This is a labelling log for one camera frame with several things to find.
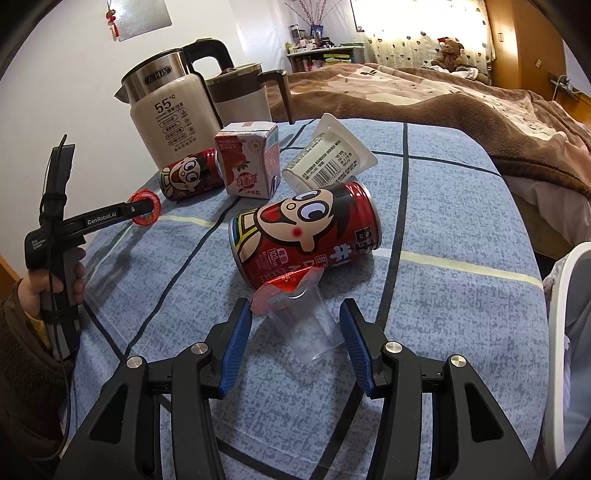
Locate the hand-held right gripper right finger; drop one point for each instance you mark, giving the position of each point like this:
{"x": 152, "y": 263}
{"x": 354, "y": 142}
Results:
{"x": 358, "y": 350}

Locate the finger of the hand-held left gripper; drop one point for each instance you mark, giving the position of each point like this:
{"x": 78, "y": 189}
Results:
{"x": 134, "y": 208}

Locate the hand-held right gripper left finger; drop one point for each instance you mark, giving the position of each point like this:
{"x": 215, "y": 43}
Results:
{"x": 233, "y": 350}

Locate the clear plastic cup red lid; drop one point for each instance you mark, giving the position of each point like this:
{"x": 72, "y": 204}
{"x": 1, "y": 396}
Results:
{"x": 304, "y": 323}

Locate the red cartoon drink can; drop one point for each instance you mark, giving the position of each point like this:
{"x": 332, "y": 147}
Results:
{"x": 189, "y": 175}
{"x": 304, "y": 230}

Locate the red white milk carton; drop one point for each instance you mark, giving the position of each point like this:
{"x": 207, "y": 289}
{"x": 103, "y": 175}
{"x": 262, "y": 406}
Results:
{"x": 247, "y": 159}

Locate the white yogurt cup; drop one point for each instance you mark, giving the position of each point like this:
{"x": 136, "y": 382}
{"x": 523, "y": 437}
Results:
{"x": 328, "y": 157}

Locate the white round trash bin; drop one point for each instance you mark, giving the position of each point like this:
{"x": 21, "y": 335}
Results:
{"x": 565, "y": 286}

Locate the person's left forearm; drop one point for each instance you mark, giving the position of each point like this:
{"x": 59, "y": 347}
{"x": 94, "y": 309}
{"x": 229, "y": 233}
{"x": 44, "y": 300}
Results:
{"x": 27, "y": 378}

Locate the person's left hand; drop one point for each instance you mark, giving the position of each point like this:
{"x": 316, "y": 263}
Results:
{"x": 33, "y": 293}

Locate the blue checked tablecloth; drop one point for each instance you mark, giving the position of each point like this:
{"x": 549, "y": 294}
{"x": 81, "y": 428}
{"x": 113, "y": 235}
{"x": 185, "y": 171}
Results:
{"x": 438, "y": 300}

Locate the beige steel electric kettle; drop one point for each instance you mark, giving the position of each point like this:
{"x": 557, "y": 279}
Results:
{"x": 171, "y": 110}

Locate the beige brown lidded mug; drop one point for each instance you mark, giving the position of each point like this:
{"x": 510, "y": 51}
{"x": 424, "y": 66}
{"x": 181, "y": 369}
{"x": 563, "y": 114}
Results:
{"x": 242, "y": 99}

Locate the red hanging ornament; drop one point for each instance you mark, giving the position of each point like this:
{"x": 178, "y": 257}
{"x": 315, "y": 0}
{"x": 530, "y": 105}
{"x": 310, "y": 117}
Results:
{"x": 112, "y": 21}

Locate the translucent plastic bin liner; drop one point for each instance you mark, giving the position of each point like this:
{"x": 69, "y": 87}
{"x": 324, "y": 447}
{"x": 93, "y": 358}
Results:
{"x": 577, "y": 378}

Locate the light bed sheet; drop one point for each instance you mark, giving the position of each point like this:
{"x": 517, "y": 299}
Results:
{"x": 526, "y": 207}

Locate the cluttered desk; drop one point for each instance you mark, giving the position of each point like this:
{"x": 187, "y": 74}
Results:
{"x": 323, "y": 57}

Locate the brown patterned blanket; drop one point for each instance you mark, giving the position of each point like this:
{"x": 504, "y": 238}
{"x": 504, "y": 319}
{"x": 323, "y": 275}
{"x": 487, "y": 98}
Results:
{"x": 438, "y": 106}

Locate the vase of bare branches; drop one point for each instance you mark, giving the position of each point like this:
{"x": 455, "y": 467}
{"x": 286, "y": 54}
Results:
{"x": 314, "y": 14}

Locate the blue cream dotted curtain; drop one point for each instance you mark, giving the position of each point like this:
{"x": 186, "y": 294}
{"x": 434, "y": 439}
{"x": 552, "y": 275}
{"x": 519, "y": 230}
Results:
{"x": 415, "y": 46}

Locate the brown teddy bear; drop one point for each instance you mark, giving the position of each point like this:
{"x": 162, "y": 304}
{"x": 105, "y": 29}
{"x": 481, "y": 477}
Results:
{"x": 450, "y": 53}

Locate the small shelf with power strip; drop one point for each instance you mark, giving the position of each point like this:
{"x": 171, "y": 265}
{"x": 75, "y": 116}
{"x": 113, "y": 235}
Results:
{"x": 565, "y": 84}

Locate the wooden wardrobe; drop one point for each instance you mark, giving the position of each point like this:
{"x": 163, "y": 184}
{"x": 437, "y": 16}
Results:
{"x": 517, "y": 37}

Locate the silver wall sheet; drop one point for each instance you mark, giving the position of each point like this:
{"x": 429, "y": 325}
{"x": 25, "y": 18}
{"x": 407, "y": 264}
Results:
{"x": 143, "y": 18}

